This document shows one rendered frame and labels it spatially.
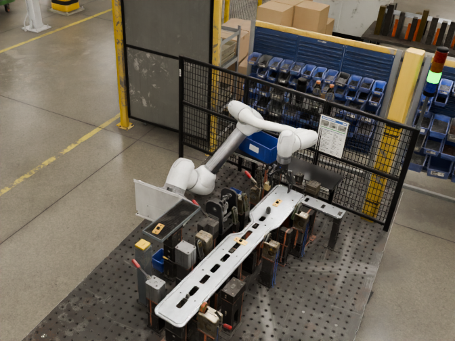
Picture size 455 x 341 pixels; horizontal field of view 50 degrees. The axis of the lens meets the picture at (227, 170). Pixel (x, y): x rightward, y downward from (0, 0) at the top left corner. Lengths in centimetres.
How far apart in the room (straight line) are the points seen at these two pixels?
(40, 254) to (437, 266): 341
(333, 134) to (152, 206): 136
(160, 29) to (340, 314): 344
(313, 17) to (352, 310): 507
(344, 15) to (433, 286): 614
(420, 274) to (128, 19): 380
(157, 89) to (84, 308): 313
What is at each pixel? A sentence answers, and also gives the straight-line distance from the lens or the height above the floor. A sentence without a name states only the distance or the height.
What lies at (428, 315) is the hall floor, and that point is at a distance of 429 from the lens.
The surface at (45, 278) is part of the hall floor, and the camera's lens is 427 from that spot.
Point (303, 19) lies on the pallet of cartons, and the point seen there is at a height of 88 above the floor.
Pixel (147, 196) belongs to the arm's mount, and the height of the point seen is 91.
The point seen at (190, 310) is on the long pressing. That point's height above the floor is 100.
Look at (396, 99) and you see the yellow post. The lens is 331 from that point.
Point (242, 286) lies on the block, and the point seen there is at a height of 103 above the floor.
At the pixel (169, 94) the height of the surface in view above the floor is 61.
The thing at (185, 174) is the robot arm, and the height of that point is 101.
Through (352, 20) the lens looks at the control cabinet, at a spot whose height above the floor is 37.
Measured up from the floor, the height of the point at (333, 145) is 124.
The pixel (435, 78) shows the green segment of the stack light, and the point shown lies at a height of 191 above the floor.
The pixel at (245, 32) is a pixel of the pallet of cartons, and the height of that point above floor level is 104.
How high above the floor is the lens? 300
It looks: 34 degrees down
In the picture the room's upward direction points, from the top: 4 degrees clockwise
